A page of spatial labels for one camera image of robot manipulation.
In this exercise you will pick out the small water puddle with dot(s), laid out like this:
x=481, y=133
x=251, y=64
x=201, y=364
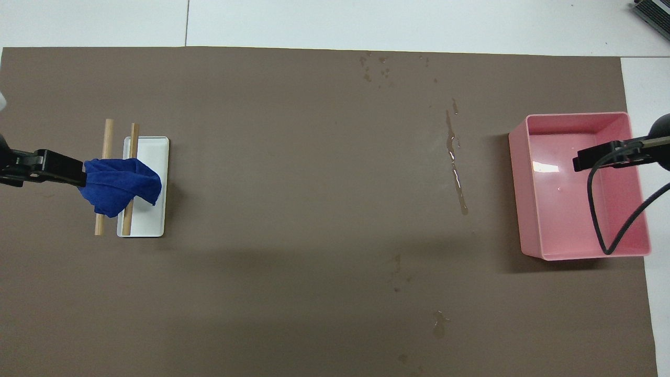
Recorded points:
x=439, y=325

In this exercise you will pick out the grey ribbed device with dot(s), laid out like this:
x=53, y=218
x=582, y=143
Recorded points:
x=654, y=13

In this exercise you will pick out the pink plastic bin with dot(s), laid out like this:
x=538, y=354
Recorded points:
x=560, y=220

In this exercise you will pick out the white rack with wooden rods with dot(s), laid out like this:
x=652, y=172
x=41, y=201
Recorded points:
x=152, y=214

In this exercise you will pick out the brown table mat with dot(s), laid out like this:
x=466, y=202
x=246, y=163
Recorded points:
x=314, y=183

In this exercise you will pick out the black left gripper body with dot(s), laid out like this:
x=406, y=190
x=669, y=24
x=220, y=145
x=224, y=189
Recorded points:
x=5, y=157

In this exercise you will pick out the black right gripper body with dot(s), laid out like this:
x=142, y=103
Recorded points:
x=662, y=131

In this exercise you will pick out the blue towel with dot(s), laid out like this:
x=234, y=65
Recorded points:
x=118, y=183

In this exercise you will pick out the wooden rack rod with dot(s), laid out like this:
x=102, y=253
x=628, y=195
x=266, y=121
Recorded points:
x=108, y=136
x=126, y=222

